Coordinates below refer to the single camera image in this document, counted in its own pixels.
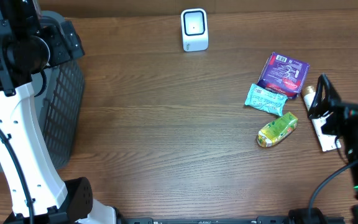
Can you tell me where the white cosmetic tube gold cap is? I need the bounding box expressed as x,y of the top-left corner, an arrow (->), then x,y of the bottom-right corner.
301,86 -> 341,152

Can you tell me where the red purple tissue pack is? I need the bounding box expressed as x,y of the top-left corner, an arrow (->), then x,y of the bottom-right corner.
257,52 -> 310,100

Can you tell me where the green juice carton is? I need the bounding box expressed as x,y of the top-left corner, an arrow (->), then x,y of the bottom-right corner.
256,112 -> 298,147

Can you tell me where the teal snack packet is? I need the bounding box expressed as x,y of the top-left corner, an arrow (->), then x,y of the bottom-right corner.
244,83 -> 288,116

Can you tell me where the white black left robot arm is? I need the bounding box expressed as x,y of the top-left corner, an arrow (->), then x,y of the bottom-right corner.
0,1 -> 117,223

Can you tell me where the white barcode scanner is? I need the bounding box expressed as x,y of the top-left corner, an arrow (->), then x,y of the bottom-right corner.
180,8 -> 209,52

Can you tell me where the grey plastic lattice basket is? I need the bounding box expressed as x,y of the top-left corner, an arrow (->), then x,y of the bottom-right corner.
0,11 -> 85,172

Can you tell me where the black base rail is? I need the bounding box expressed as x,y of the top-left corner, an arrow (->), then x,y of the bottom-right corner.
68,207 -> 345,224

